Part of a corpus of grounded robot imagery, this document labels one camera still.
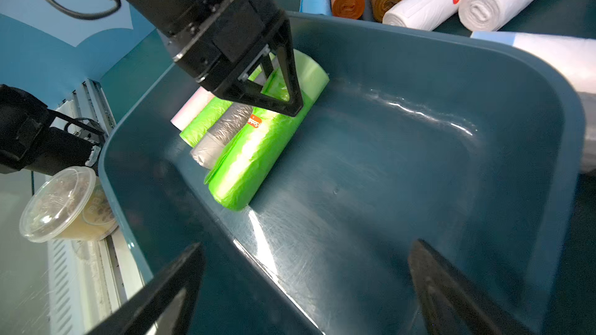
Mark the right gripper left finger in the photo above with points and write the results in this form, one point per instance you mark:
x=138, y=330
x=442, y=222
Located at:
x=167, y=302

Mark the green trash bag roll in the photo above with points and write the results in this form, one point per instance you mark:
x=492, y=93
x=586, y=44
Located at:
x=250, y=156
x=195, y=131

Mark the grey trash bag roll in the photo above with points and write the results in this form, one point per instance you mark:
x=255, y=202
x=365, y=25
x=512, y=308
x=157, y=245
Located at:
x=587, y=164
x=211, y=146

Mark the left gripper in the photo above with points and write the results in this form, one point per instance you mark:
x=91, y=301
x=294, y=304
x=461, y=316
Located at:
x=219, y=42

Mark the white roll lying flat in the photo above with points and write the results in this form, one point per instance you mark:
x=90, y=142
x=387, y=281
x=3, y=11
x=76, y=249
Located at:
x=572, y=57

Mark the clear plastic lidded cup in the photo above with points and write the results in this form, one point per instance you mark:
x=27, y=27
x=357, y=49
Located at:
x=71, y=205

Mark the pink trash bag roll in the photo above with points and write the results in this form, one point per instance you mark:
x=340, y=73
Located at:
x=192, y=107

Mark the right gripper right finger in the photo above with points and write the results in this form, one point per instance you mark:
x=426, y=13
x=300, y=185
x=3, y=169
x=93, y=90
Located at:
x=450, y=303

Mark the dark teal storage box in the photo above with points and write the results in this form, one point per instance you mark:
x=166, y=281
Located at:
x=472, y=146

